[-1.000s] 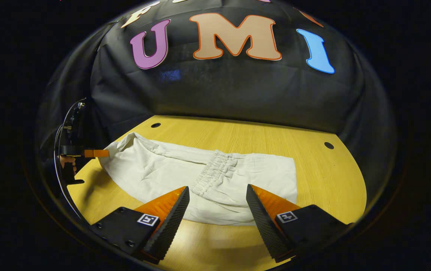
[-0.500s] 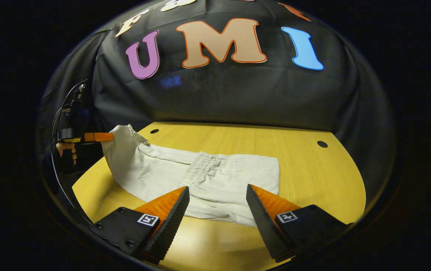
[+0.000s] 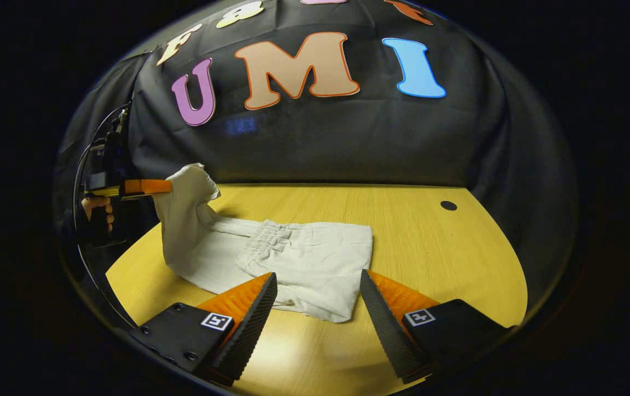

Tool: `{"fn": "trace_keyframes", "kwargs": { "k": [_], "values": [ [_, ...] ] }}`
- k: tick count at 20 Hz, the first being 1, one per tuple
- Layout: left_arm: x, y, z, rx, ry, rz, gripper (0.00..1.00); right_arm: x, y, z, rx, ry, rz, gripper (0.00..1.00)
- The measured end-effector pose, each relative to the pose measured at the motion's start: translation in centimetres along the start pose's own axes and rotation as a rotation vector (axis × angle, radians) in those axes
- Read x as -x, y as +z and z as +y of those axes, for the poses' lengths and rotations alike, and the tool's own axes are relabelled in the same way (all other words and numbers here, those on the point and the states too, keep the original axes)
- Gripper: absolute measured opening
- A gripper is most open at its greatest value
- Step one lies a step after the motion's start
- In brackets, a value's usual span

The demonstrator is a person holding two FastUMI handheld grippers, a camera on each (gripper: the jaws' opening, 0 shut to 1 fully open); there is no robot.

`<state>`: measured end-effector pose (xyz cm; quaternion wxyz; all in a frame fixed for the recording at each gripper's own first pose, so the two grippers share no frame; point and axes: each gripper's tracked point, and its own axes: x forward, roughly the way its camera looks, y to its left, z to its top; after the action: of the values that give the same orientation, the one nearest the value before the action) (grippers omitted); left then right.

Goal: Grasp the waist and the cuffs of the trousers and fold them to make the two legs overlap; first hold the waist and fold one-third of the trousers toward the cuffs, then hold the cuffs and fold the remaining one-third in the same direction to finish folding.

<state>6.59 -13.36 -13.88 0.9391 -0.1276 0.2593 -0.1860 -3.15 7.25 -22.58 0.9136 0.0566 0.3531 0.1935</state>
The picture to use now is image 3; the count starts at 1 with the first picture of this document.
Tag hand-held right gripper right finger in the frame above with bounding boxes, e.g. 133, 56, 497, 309
359, 269, 517, 384

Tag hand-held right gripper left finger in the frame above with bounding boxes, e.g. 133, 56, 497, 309
128, 272, 279, 388

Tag cream white jeans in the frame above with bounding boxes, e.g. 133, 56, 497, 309
153, 163, 374, 324

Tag black backdrop cloth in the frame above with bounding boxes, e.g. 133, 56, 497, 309
54, 0, 579, 331

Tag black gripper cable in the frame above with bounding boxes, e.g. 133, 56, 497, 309
72, 102, 137, 331

